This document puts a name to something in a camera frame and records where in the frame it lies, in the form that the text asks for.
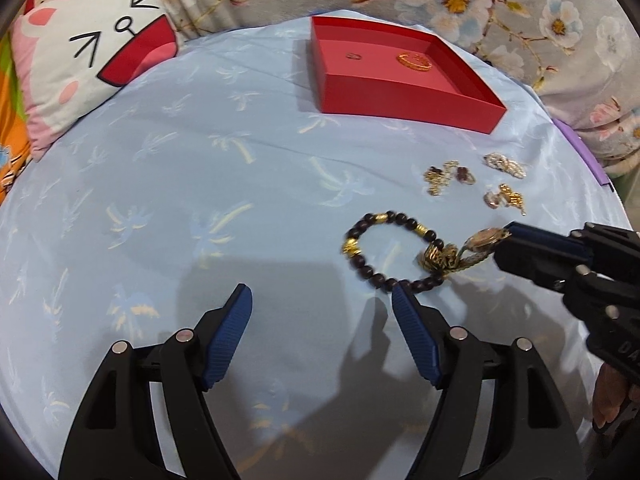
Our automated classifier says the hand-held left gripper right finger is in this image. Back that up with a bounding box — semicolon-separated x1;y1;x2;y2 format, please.
391;283;586;480

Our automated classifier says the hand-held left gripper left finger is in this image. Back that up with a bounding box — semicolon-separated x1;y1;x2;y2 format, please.
59;284;252;480

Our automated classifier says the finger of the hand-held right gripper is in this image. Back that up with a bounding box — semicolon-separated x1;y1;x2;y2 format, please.
494;241;582;294
504;221;597;267

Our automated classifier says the gold chain necklace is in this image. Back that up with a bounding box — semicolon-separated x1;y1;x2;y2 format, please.
424;160;460;196
417;227;512;273

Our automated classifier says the gold dangle earring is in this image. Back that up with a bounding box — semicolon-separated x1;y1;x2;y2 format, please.
482;184;527;217

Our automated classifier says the dark bead bracelet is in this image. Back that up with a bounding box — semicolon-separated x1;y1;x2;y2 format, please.
342;211;451;293

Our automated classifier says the red cardboard box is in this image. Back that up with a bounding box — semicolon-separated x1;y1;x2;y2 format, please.
309;15;508;135

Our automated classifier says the gold bangle bracelet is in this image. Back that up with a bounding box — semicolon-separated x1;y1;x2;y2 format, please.
396;51;432;72

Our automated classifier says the person's right hand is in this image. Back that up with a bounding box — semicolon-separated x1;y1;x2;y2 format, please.
592;362;640;432

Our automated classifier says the purple plastic edge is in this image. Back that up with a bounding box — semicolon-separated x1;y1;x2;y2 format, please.
552;117;616;192

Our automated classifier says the light blue palm-print sheet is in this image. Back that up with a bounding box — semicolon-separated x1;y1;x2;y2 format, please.
0;10;631;480

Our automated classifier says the orange printed cloth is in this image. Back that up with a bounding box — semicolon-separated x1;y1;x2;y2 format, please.
0;35;36;196

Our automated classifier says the cartoon face pillow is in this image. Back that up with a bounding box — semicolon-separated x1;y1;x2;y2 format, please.
11;0;180;161

